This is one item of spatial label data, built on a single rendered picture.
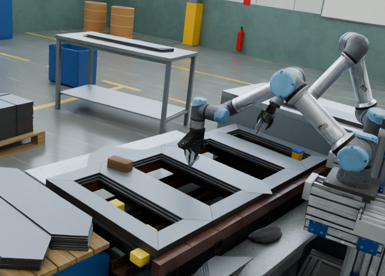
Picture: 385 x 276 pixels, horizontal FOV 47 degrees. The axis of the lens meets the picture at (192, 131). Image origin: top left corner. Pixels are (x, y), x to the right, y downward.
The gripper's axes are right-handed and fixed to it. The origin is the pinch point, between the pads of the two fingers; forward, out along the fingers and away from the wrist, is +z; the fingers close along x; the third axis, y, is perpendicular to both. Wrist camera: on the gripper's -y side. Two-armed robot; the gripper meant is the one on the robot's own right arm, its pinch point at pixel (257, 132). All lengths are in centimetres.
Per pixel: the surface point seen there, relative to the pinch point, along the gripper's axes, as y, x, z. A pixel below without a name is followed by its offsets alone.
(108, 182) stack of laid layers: 69, -38, 48
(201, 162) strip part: 22.6, -14.0, 27.3
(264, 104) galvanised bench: -54, -14, -8
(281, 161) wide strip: -10.3, 19.4, 8.9
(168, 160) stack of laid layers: 27, -30, 36
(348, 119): -51, 37, -29
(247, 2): -894, -340, -87
